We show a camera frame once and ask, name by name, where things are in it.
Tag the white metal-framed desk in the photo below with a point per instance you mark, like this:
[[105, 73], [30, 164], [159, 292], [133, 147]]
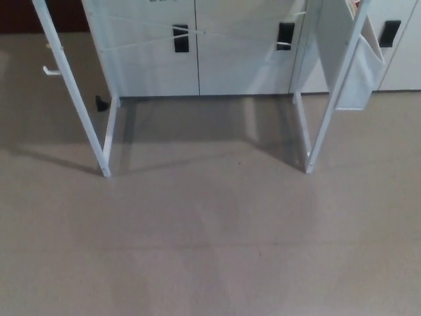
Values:
[[70, 82]]

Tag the white desk hook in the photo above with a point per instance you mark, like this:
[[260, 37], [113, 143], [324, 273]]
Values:
[[49, 73]]

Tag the white storage cabinet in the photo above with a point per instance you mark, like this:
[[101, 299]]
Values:
[[230, 66]]

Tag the white fabric side pocket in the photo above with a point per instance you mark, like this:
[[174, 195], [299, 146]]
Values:
[[358, 82]]

